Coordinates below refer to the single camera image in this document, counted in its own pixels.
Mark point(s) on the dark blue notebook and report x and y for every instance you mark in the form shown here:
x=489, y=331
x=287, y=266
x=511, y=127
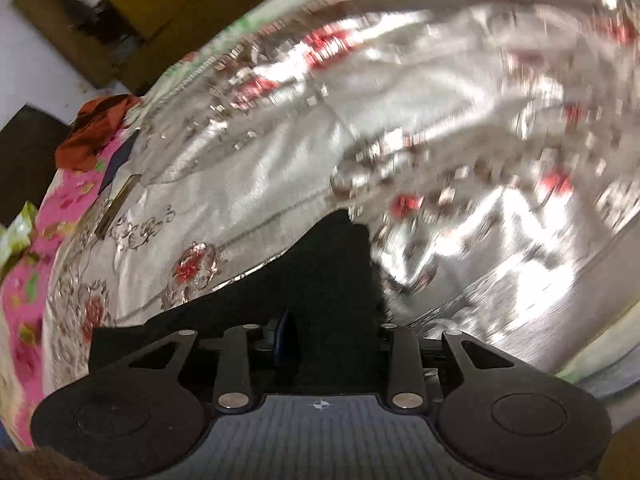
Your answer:
x=120, y=162

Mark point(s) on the black pants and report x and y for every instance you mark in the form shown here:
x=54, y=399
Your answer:
x=340, y=285

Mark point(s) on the orange-red cloth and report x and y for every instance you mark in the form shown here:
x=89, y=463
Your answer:
x=95, y=132

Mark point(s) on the yellow-green printed pillow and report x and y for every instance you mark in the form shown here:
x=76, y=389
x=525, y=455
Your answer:
x=15, y=237

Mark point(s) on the white floral quilt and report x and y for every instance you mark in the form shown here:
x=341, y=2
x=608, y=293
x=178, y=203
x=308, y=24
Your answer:
x=380, y=125

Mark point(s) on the wooden wardrobe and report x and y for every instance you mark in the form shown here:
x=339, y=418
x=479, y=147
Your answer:
x=165, y=5

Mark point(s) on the pink printed bedsheet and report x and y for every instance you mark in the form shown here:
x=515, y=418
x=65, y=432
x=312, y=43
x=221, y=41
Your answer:
x=25, y=340

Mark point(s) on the flat brown case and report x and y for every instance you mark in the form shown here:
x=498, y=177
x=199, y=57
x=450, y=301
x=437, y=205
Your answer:
x=117, y=205

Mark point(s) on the dark brown headboard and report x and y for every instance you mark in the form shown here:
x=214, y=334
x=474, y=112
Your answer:
x=30, y=160

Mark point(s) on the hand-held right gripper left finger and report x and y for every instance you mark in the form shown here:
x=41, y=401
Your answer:
x=284, y=337

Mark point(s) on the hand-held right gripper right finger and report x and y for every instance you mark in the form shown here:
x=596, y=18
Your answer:
x=402, y=355

